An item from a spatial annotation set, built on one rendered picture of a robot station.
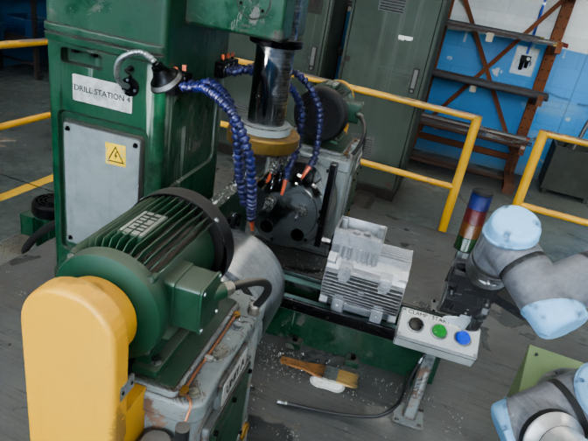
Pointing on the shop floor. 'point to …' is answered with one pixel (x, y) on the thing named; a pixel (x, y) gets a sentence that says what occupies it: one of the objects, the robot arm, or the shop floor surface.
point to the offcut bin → (566, 169)
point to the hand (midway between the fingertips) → (467, 325)
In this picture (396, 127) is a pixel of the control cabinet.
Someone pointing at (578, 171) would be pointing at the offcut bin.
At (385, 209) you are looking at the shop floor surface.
